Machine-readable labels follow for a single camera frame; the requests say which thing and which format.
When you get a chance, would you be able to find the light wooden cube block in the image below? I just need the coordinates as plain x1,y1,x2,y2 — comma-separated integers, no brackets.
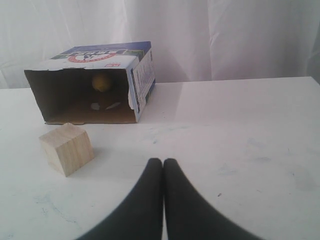
39,123,95,177

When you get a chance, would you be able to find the yellow tennis ball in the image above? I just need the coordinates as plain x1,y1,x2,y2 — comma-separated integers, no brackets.
91,73,113,93

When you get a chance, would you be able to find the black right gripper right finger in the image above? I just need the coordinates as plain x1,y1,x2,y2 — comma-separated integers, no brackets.
163,158,253,240

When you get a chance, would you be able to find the blue white cardboard box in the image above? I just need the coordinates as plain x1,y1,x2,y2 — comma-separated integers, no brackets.
24,41,156,125

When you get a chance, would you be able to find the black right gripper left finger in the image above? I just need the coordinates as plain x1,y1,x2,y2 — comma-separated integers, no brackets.
80,158,164,240

